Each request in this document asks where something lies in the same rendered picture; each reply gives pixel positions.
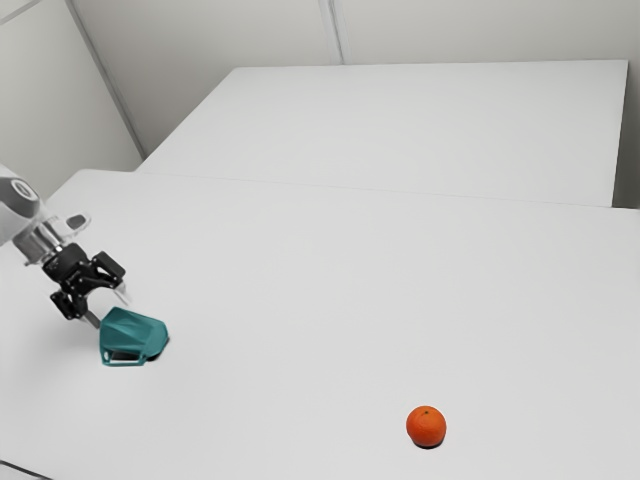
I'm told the teal faceted mug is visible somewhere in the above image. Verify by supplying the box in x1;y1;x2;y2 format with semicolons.
98;306;172;369

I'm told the orange fruit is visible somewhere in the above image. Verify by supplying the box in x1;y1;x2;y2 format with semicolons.
405;404;448;449

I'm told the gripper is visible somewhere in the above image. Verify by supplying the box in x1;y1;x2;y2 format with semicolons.
41;243;135;331

